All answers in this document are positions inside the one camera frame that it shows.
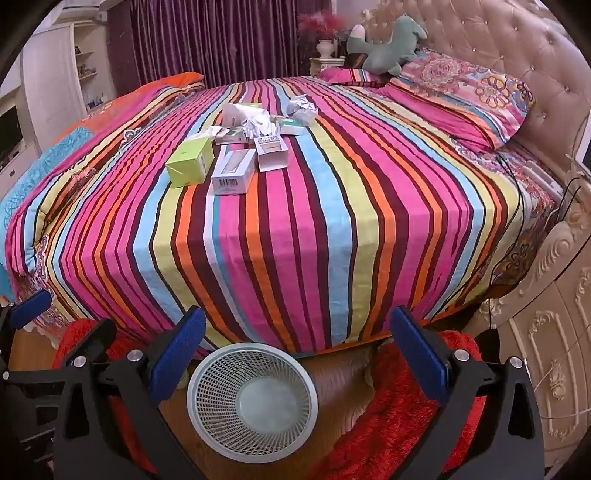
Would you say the purple curtain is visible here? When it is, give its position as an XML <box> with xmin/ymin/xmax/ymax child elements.
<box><xmin>106</xmin><ymin>0</ymin><xmax>333</xmax><ymax>100</ymax></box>

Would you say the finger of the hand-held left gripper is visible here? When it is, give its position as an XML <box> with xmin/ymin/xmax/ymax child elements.
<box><xmin>0</xmin><ymin>290</ymin><xmax>52</xmax><ymax>370</ymax></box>

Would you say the white cardboard box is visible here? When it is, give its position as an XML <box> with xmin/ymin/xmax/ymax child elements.
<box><xmin>254</xmin><ymin>135</ymin><xmax>290</xmax><ymax>172</ymax></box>

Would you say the white device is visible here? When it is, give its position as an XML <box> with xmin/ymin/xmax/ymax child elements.
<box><xmin>575</xmin><ymin>136</ymin><xmax>591</xmax><ymax>174</ymax></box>

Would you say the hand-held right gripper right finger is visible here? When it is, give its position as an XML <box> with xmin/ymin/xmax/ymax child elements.
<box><xmin>390</xmin><ymin>305</ymin><xmax>546</xmax><ymax>480</ymax></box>

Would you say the white air conditioner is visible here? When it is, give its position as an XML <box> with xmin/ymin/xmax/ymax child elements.
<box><xmin>62</xmin><ymin>0</ymin><xmax>112</xmax><ymax>14</ymax></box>

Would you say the green plush toy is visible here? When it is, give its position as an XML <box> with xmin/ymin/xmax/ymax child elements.
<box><xmin>346</xmin><ymin>15</ymin><xmax>430</xmax><ymax>75</ymax></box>

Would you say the cream nightstand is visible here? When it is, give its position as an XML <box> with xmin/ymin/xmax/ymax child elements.
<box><xmin>308</xmin><ymin>56</ymin><xmax>347</xmax><ymax>77</ymax></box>

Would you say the white window box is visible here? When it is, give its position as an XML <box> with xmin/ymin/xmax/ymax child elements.
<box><xmin>211</xmin><ymin>147</ymin><xmax>257</xmax><ymax>195</ymax></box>

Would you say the cream ornate bed frame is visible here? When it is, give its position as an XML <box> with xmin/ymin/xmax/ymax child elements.
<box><xmin>475</xmin><ymin>194</ymin><xmax>591</xmax><ymax>462</ymax></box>

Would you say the floral bed sheet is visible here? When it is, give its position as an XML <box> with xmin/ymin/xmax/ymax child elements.
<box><xmin>455</xmin><ymin>136</ymin><xmax>566</xmax><ymax>289</ymax></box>

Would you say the striped multicolour bedspread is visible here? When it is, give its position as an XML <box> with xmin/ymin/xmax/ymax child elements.
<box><xmin>4</xmin><ymin>76</ymin><xmax>527</xmax><ymax>358</ymax></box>

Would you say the floral pillow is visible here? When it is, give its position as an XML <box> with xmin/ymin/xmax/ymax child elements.
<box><xmin>383</xmin><ymin>51</ymin><xmax>536</xmax><ymax>153</ymax></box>

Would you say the black television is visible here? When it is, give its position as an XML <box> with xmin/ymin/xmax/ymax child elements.
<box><xmin>0</xmin><ymin>105</ymin><xmax>24</xmax><ymax>160</ymax></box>

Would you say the beige tufted headboard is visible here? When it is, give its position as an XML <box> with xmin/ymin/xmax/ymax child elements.
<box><xmin>365</xmin><ymin>0</ymin><xmax>587</xmax><ymax>153</ymax></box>

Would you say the green cardboard box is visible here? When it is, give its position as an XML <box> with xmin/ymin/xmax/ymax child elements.
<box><xmin>165</xmin><ymin>137</ymin><xmax>215</xmax><ymax>188</ymax></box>

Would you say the white paper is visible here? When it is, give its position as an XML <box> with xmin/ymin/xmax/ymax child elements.
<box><xmin>240</xmin><ymin>114</ymin><xmax>280</xmax><ymax>139</ymax></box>
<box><xmin>285</xmin><ymin>93</ymin><xmax>318</xmax><ymax>126</ymax></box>

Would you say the red flower bouquet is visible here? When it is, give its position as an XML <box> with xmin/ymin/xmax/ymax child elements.
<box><xmin>298</xmin><ymin>10</ymin><xmax>347</xmax><ymax>42</ymax></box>

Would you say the white carton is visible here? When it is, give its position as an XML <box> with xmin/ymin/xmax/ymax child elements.
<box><xmin>222</xmin><ymin>102</ymin><xmax>264</xmax><ymax>126</ymax></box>

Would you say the white mesh wastebasket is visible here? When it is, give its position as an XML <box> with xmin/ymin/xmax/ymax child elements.
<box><xmin>187</xmin><ymin>342</ymin><xmax>320</xmax><ymax>462</ymax></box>

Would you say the white wall cabinet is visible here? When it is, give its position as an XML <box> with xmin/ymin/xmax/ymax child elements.
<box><xmin>0</xmin><ymin>9</ymin><xmax>116</xmax><ymax>185</ymax></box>

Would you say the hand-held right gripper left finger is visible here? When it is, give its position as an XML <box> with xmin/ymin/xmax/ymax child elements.
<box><xmin>54</xmin><ymin>307</ymin><xmax>207</xmax><ymax>480</ymax></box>

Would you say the red shaggy rug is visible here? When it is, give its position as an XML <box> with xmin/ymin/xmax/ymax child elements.
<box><xmin>52</xmin><ymin>318</ymin><xmax>185</xmax><ymax>480</ymax></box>
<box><xmin>314</xmin><ymin>330</ymin><xmax>490</xmax><ymax>480</ymax></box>

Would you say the pink striped pillow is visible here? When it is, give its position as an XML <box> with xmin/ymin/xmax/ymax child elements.
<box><xmin>318</xmin><ymin>67</ymin><xmax>389</xmax><ymax>88</ymax></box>

